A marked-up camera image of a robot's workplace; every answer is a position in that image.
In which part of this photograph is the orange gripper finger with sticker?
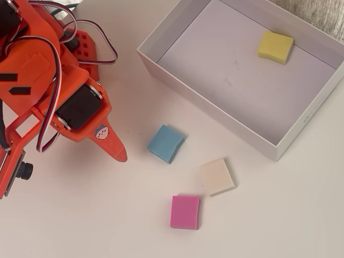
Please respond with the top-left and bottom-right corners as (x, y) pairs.
(52, 79), (127, 163)

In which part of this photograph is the orange gripper body with servo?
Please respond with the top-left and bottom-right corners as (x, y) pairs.
(5, 64), (103, 147)

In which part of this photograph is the yellow foam cuboid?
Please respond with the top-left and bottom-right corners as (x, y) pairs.
(257, 29), (295, 66)

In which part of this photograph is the orange robot base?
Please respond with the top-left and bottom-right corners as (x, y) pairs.
(58, 20), (101, 82)

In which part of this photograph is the blue foam cuboid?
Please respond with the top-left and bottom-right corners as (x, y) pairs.
(146, 124), (186, 165)

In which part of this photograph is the pink foam cuboid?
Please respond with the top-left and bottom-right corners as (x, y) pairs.
(169, 195), (202, 231)

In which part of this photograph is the cream foam cuboid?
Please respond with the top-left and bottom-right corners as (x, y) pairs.
(199, 157), (238, 197)

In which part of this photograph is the white cardboard box bin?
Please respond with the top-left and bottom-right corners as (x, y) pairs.
(136, 0), (344, 162)

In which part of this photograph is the white red black servo cable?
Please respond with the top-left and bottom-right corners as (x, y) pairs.
(74, 18), (119, 66)
(0, 34), (63, 153)
(26, 1), (78, 45)

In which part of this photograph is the wrist camera on orange mount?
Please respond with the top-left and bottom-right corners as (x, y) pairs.
(0, 145), (34, 200)

